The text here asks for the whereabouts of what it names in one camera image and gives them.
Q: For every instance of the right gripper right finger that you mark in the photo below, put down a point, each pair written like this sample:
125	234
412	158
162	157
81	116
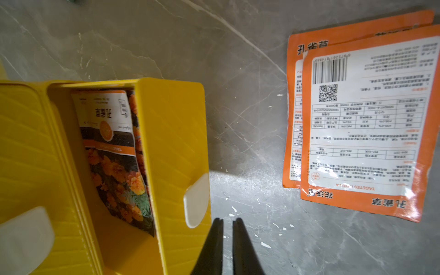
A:
245	260

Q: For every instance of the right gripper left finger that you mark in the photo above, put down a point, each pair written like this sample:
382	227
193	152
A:
211	256

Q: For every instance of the yellow drawer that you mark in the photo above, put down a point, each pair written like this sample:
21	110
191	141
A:
174	139

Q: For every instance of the orange seed bag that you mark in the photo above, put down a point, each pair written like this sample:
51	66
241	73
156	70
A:
298	47
371	118

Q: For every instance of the yellow drawer cabinet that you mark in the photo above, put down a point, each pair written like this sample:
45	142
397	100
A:
45	227

